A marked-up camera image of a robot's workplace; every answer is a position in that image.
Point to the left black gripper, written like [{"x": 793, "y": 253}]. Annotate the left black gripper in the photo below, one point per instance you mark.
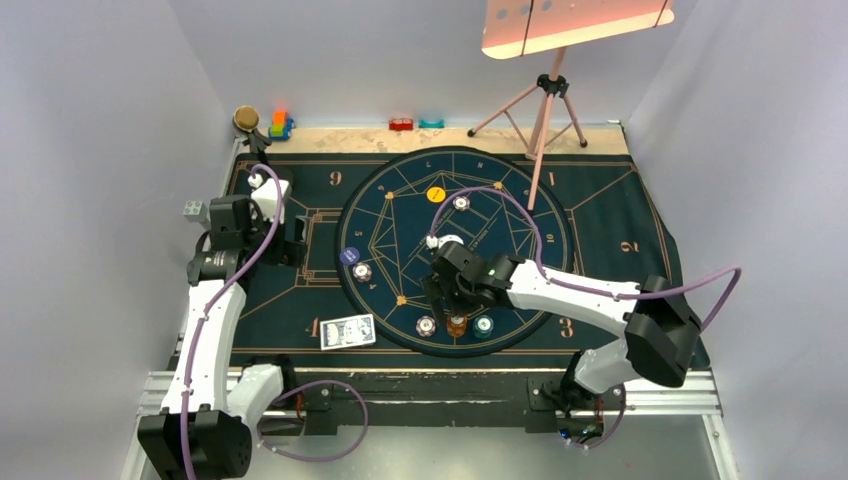
[{"x": 289, "y": 252}]

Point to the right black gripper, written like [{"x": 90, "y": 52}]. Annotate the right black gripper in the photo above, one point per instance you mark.
[{"x": 436, "y": 286}]

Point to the pink white chip stack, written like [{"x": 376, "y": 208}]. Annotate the pink white chip stack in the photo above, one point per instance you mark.
[{"x": 426, "y": 326}]

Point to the orange chip stack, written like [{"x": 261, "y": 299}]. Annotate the orange chip stack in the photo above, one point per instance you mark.
[{"x": 456, "y": 326}]

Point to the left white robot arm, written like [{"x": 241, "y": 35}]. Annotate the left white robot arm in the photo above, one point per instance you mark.
[{"x": 204, "y": 429}]

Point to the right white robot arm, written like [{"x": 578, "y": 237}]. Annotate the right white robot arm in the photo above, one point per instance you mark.
[{"x": 655, "y": 330}]

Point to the teal chip stack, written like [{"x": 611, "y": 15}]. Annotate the teal chip stack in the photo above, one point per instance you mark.
[{"x": 482, "y": 327}]

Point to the dark green rectangular poker mat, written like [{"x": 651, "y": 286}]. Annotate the dark green rectangular poker mat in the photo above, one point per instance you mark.
[{"x": 593, "y": 212}]

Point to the purple round blind button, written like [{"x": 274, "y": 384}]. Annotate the purple round blind button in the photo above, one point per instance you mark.
[{"x": 349, "y": 256}]

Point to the blue playing card deck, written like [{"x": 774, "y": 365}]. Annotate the blue playing card deck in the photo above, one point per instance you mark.
[{"x": 347, "y": 332}]

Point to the orange green blue block stack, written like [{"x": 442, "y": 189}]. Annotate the orange green blue block stack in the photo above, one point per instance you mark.
[{"x": 282, "y": 125}]

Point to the grey lego brick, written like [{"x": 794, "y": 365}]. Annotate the grey lego brick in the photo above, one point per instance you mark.
[{"x": 196, "y": 212}]

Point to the yellow round dealer button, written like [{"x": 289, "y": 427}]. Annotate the yellow round dealer button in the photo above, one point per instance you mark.
[{"x": 436, "y": 194}]

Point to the red toy block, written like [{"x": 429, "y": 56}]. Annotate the red toy block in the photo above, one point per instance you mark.
[{"x": 401, "y": 124}]

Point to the teal toy block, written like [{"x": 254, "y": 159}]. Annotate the teal toy block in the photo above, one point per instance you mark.
[{"x": 431, "y": 123}]

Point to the pink tripod stand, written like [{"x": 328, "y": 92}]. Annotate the pink tripod stand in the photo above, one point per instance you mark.
[{"x": 554, "y": 86}]

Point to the pink light panel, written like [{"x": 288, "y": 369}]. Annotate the pink light panel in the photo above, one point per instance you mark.
[{"x": 525, "y": 27}]

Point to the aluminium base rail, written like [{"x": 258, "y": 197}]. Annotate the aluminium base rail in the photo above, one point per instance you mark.
[{"x": 421, "y": 397}]

